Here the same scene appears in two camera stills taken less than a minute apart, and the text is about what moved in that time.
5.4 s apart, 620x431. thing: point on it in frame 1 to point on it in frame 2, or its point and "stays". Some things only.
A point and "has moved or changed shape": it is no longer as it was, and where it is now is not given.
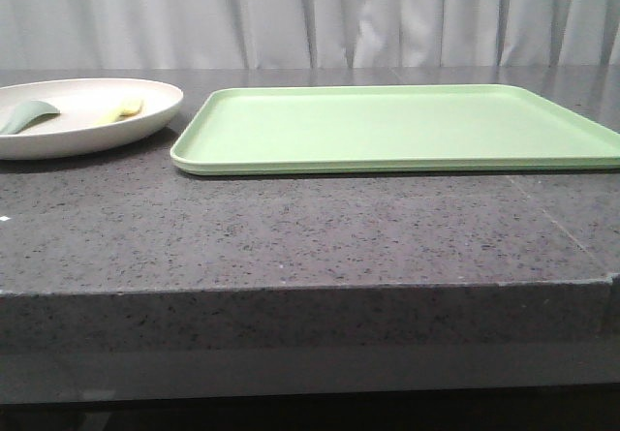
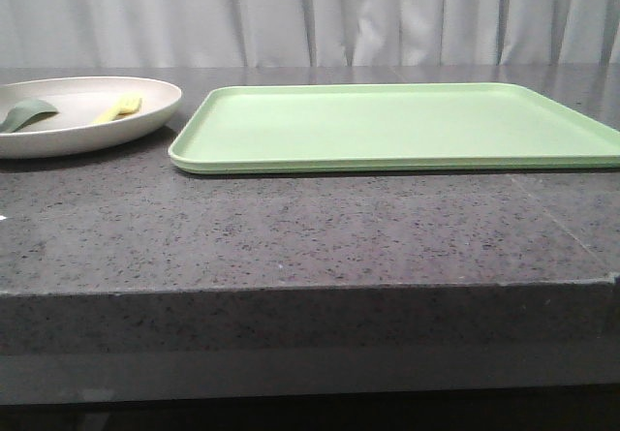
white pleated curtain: (54, 17) stays
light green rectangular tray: (388, 128) stays
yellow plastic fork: (132, 108) has moved or changed shape
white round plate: (95, 113) stays
